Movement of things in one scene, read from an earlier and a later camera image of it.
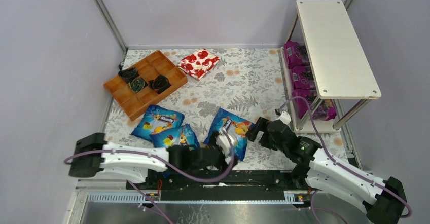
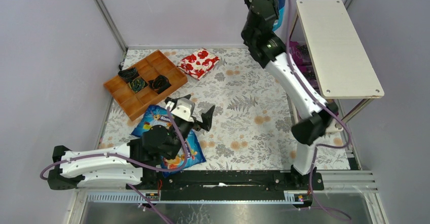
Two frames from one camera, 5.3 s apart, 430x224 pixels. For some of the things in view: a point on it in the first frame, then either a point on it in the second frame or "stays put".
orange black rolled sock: x=160 y=83 stays put
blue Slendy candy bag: x=156 y=119 stays put
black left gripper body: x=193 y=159 -> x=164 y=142
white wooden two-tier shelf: x=342 y=72 stays put
